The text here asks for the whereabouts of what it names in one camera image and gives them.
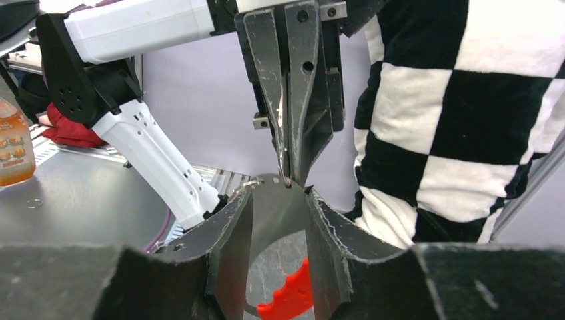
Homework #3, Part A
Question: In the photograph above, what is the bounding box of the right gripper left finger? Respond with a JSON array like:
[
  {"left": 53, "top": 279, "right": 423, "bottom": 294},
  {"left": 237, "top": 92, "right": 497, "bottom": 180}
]
[{"left": 1, "top": 189, "right": 253, "bottom": 319}]

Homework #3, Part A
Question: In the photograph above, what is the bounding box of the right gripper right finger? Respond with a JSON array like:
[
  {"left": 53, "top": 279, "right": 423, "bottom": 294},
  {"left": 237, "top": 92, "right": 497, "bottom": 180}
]
[{"left": 305, "top": 188, "right": 564, "bottom": 319}]

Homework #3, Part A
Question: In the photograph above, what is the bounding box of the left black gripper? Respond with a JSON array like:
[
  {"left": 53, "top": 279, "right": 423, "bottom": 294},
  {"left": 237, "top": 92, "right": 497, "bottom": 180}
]
[{"left": 207, "top": 1, "right": 386, "bottom": 186}]

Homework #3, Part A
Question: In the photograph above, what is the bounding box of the metal key holder red handle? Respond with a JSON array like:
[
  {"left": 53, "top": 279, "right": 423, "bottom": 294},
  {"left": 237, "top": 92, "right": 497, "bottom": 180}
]
[{"left": 229, "top": 156, "right": 307, "bottom": 319}]

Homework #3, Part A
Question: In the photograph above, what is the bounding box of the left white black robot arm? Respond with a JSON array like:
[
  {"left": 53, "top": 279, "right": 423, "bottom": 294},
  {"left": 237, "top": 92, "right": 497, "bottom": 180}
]
[{"left": 1, "top": 1, "right": 385, "bottom": 230}]

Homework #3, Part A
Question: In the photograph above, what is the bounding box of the black white checkered cloth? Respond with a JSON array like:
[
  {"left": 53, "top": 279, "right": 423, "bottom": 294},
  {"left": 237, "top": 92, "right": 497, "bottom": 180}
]
[{"left": 347, "top": 1, "right": 564, "bottom": 249}]

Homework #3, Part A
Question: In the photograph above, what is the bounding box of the red cloth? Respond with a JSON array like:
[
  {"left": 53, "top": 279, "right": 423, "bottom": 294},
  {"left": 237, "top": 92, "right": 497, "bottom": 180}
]
[{"left": 39, "top": 103, "right": 105, "bottom": 149}]

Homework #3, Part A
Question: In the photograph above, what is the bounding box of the orange juice bottle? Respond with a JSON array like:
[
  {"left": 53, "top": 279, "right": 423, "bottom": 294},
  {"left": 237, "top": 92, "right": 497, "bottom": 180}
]
[{"left": 0, "top": 98, "right": 36, "bottom": 187}]

